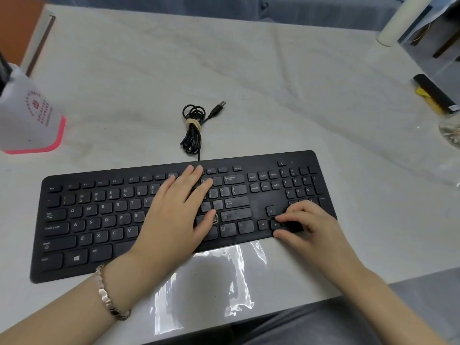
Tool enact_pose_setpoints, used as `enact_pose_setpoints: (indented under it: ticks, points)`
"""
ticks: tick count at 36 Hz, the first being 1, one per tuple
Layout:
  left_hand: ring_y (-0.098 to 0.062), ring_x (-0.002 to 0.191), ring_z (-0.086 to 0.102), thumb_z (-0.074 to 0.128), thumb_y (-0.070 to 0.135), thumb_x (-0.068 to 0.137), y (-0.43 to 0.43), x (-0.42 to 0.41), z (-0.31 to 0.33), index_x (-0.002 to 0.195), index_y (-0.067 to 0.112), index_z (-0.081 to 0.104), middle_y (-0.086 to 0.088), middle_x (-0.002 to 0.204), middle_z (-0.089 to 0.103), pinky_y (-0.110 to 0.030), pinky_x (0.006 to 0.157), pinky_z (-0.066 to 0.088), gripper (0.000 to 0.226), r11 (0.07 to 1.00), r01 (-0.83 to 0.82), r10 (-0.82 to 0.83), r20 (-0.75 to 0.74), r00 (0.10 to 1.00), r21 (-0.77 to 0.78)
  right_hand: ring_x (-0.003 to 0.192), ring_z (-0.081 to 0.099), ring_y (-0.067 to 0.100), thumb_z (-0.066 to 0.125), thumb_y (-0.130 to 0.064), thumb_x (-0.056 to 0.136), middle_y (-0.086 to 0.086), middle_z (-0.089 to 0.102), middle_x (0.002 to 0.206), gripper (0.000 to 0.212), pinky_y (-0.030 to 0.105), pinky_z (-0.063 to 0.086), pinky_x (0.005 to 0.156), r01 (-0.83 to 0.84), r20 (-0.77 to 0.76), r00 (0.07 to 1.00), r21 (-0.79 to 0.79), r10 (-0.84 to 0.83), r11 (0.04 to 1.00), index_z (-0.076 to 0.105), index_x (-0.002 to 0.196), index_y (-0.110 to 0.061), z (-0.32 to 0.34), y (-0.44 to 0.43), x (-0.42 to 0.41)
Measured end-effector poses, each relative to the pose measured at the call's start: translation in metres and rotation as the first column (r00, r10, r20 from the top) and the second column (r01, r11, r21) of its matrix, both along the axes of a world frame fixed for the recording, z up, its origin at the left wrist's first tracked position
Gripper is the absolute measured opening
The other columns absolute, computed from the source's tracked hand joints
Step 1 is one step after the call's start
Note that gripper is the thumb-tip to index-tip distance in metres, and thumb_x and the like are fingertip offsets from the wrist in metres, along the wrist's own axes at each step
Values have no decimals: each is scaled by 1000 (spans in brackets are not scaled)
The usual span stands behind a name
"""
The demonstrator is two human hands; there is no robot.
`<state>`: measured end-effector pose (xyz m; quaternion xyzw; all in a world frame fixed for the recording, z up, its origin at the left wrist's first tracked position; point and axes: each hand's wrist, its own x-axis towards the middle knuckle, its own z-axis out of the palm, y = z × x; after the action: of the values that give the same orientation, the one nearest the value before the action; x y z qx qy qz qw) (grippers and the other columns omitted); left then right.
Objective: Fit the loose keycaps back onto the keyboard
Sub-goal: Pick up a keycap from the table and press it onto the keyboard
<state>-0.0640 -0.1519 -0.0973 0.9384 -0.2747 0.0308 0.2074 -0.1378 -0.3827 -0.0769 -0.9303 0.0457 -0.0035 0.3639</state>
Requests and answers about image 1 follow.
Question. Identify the person's left hand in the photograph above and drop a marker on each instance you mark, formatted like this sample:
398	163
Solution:
169	222

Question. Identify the person's right hand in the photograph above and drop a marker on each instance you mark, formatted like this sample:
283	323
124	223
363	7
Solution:
320	240

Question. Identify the person's right thumb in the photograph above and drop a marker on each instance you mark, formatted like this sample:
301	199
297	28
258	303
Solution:
287	237

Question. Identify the person's left thumb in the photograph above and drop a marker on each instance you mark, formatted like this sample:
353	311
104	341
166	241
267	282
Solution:
208	228

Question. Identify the person's right middle finger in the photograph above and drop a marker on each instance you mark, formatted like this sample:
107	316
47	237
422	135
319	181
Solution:
300	206

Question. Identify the person's left little finger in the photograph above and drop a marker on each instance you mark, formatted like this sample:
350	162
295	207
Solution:
166	186

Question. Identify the person's left middle finger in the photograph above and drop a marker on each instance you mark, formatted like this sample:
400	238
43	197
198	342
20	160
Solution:
194	179

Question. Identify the black computer keyboard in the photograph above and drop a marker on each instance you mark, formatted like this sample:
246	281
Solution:
104	219

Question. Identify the person's right forearm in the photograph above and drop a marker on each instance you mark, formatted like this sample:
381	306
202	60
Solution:
388	308

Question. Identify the person's left forearm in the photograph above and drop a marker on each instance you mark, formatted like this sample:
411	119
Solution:
64	312

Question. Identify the clear plastic bag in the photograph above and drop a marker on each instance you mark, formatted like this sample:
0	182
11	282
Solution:
215	283

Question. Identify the beige rubber band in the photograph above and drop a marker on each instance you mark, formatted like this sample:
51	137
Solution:
193	122

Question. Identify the white bag with pink base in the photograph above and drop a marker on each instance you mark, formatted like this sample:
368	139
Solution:
25	118

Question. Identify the crumpled clear plastic wrap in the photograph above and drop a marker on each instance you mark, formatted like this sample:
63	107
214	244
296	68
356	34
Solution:
451	134

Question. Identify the yellow plastic piece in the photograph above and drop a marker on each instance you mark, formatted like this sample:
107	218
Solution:
429	100

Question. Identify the black rectangular bar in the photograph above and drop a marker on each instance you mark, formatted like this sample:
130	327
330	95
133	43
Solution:
435	91

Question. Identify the white paper roll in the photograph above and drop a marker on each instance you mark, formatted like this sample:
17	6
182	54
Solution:
402	17

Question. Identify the dark wooden furniture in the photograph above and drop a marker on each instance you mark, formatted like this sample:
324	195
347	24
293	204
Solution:
447	35

